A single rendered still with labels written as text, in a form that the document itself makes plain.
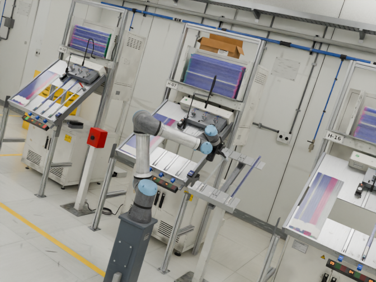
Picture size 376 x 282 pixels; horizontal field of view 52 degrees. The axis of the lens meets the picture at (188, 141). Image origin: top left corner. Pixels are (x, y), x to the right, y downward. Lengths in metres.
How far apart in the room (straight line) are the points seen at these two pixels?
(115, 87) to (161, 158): 1.33
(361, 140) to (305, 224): 0.74
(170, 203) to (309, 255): 1.17
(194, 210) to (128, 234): 0.93
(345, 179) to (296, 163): 1.72
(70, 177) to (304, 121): 2.60
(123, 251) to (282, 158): 2.63
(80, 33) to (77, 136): 1.07
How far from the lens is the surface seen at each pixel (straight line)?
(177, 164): 2.96
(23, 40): 7.45
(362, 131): 2.90
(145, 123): 2.23
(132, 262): 2.43
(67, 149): 4.02
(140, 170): 2.42
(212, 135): 2.45
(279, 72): 4.65
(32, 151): 4.41
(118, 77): 4.13
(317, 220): 2.64
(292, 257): 2.95
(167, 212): 3.32
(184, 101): 3.36
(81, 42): 4.21
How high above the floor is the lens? 1.45
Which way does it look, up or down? 9 degrees down
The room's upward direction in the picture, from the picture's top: 17 degrees clockwise
